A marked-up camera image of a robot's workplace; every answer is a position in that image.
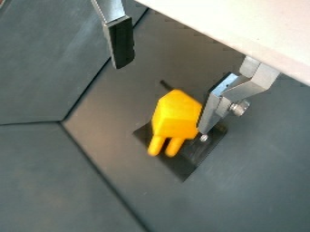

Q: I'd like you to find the yellow three-prong object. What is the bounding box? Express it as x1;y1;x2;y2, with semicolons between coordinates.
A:
148;90;201;157

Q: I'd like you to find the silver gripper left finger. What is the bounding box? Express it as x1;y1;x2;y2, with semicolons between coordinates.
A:
90;0;134;69

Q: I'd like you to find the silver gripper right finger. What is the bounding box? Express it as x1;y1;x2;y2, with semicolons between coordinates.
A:
197;56;279;135

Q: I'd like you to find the black curved fixture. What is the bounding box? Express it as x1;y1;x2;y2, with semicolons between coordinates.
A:
133;81;225;181

